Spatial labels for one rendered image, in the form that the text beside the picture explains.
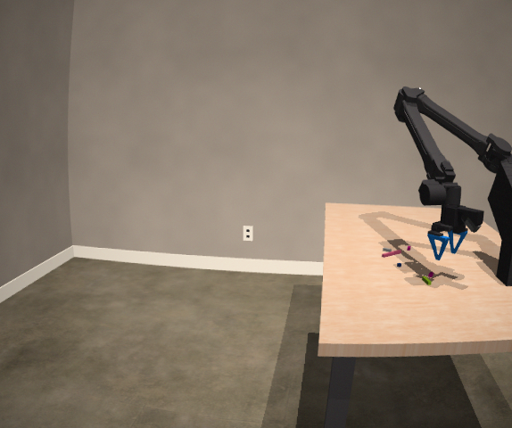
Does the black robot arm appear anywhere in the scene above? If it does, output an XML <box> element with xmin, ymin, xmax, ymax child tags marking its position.
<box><xmin>393</xmin><ymin>86</ymin><xmax>512</xmax><ymax>233</ymax></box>

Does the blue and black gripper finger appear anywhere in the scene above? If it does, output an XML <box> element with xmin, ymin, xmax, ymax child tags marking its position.
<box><xmin>448</xmin><ymin>231</ymin><xmax>467</xmax><ymax>254</ymax></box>
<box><xmin>427</xmin><ymin>234</ymin><xmax>450</xmax><ymax>260</ymax></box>

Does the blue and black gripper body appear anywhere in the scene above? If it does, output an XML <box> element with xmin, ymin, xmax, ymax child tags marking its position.
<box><xmin>428</xmin><ymin>203</ymin><xmax>468</xmax><ymax>236</ymax></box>

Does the dark pink rectangular rod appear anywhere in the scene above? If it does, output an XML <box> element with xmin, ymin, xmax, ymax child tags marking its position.
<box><xmin>382</xmin><ymin>250</ymin><xmax>401</xmax><ymax>258</ymax></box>

